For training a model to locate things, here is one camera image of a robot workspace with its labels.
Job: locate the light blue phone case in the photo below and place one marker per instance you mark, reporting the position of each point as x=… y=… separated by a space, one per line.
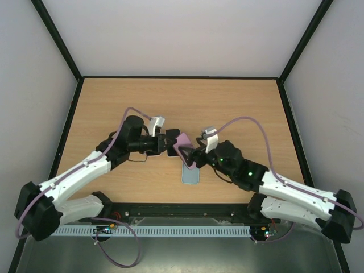
x=190 y=176

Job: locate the black aluminium frame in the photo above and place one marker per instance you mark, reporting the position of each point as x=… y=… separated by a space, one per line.
x=189 y=210

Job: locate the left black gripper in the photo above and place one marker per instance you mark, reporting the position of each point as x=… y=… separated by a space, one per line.
x=159 y=145

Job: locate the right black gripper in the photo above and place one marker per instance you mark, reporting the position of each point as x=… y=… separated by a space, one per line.
x=200 y=159

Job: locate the white slotted cable duct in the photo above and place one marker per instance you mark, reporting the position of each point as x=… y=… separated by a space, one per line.
x=154 y=231

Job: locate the black screen phone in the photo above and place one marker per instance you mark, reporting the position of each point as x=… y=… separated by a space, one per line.
x=155 y=155

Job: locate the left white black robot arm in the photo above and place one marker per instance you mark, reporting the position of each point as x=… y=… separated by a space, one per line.
x=42 y=208

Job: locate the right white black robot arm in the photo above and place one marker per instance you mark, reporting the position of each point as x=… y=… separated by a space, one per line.
x=276 y=196

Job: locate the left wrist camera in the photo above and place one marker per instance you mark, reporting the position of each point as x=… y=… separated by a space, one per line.
x=155 y=124

